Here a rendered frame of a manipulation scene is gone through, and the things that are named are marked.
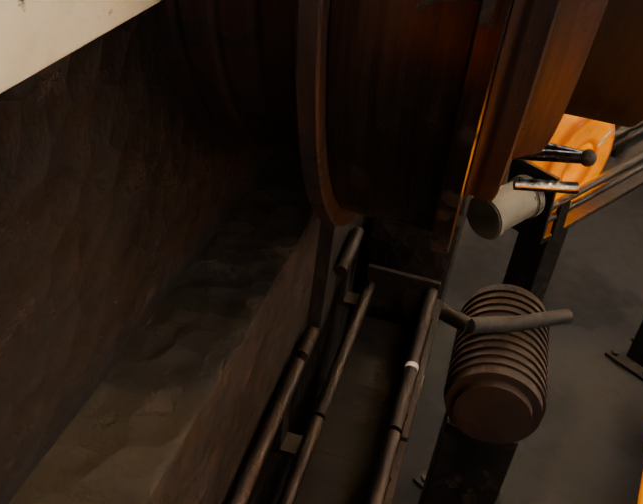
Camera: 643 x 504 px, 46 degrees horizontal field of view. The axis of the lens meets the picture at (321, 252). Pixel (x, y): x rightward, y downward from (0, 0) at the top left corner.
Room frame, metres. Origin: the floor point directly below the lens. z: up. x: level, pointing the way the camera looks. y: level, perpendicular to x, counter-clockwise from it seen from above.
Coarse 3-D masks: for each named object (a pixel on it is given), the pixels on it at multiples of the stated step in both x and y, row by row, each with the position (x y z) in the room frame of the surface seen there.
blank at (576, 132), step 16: (560, 128) 0.91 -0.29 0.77; (576, 128) 0.91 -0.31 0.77; (592, 128) 0.94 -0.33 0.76; (608, 128) 0.97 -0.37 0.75; (560, 144) 0.90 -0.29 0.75; (576, 144) 0.92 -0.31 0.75; (592, 144) 0.95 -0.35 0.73; (608, 144) 0.98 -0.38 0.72; (560, 176) 0.91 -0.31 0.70; (576, 176) 0.96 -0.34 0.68; (592, 176) 0.97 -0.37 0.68
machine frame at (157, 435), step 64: (64, 64) 0.26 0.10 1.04; (128, 64) 0.31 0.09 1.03; (0, 128) 0.22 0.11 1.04; (64, 128) 0.26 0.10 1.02; (128, 128) 0.30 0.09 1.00; (192, 128) 0.37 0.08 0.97; (0, 192) 0.22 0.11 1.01; (64, 192) 0.25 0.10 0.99; (128, 192) 0.30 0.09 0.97; (192, 192) 0.38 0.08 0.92; (256, 192) 0.47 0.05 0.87; (0, 256) 0.21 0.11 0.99; (64, 256) 0.25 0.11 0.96; (128, 256) 0.30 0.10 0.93; (192, 256) 0.38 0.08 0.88; (256, 256) 0.39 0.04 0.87; (320, 256) 0.53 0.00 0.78; (0, 320) 0.20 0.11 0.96; (64, 320) 0.24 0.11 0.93; (128, 320) 0.30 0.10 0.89; (192, 320) 0.32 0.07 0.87; (256, 320) 0.34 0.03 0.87; (320, 320) 0.53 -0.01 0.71; (0, 384) 0.20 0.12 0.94; (64, 384) 0.24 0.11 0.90; (128, 384) 0.27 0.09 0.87; (192, 384) 0.27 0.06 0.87; (256, 384) 0.35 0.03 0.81; (320, 384) 0.58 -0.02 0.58; (0, 448) 0.19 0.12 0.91; (64, 448) 0.22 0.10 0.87; (128, 448) 0.23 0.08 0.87; (192, 448) 0.25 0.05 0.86
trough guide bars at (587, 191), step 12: (624, 132) 1.09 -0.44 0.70; (636, 132) 1.13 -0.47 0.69; (612, 156) 1.11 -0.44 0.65; (636, 156) 1.01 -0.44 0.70; (612, 168) 0.98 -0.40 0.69; (624, 168) 0.98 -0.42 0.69; (636, 168) 1.02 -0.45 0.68; (600, 180) 0.95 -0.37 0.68; (612, 180) 0.98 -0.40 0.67; (588, 192) 0.94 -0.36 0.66; (600, 192) 0.95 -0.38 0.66; (564, 204) 0.89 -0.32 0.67; (576, 204) 0.91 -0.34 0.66; (552, 216) 0.88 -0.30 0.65; (564, 216) 0.90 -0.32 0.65; (552, 228) 0.89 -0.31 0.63
